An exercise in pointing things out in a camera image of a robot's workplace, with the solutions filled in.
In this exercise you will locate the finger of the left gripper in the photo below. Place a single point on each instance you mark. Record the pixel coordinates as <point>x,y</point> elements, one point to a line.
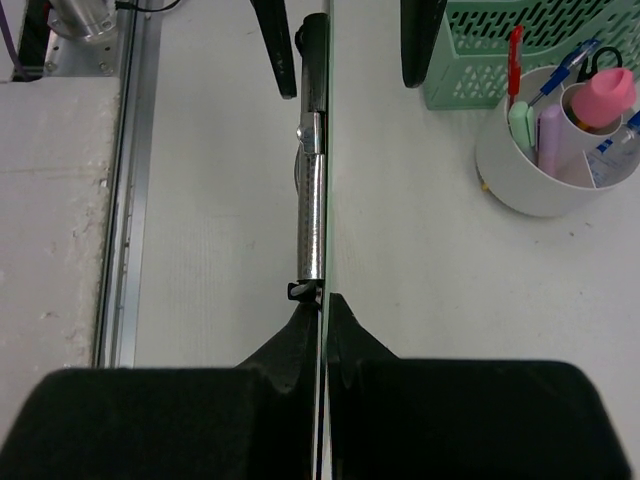
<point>420,22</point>
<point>273,23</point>

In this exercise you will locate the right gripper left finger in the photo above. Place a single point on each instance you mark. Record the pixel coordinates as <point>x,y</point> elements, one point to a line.
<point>251,421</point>

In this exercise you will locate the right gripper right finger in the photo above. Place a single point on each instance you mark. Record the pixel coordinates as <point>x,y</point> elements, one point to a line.
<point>397,418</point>

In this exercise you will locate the green clipboard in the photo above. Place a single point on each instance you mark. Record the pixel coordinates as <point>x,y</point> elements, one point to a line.
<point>312,41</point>

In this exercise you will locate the red pen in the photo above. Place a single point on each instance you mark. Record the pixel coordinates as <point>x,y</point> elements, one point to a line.
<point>514,67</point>

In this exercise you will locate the blue pen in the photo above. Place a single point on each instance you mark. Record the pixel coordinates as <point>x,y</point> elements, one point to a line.
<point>563,70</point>

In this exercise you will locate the purple highlighter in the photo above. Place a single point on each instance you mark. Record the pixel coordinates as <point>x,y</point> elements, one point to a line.
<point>549,130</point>

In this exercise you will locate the white round desk organizer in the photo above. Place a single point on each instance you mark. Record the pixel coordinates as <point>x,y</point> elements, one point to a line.
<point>513,177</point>

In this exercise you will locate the green mesh file organizer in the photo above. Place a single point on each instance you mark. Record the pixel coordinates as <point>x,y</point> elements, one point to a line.
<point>468,68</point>

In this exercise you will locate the black handled scissors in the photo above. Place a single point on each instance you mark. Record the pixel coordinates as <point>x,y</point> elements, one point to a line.
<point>602,59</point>

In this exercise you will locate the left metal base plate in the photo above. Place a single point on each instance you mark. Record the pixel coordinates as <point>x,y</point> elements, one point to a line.
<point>79,59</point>

